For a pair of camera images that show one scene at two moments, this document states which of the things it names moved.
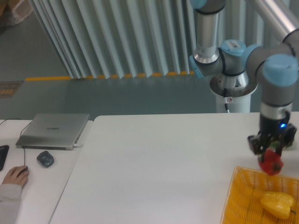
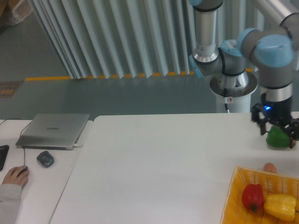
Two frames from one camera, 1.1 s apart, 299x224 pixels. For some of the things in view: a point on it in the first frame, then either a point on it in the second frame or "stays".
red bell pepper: [273, 163] → [252, 196]
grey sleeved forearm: [10, 196] stays
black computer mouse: [24, 169] stays
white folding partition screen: [97, 38] stays
